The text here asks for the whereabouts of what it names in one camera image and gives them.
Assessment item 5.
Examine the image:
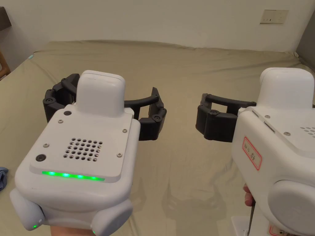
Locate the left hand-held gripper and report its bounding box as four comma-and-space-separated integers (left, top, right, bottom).
10, 70, 167, 235

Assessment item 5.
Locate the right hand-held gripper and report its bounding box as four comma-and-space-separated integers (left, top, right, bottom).
195, 67, 315, 236

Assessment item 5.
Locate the person's right hand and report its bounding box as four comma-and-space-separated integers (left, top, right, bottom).
243, 185, 255, 207

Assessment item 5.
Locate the person's left hand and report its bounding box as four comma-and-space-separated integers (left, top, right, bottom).
50, 225, 95, 236

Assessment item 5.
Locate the bed with beige sheet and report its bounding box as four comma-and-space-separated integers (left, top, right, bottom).
0, 39, 315, 236

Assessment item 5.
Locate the wooden chair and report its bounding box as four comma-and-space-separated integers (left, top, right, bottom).
0, 50, 11, 80

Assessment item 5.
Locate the blue garment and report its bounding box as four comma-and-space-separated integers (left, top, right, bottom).
0, 167, 9, 193

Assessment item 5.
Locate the dark grey padded headboard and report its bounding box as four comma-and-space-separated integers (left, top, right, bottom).
295, 13, 315, 73

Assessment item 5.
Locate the wall socket plate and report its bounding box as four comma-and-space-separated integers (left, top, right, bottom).
260, 10, 289, 25

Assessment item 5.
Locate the dark wall shelf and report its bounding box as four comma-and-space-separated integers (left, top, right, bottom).
0, 6, 13, 32

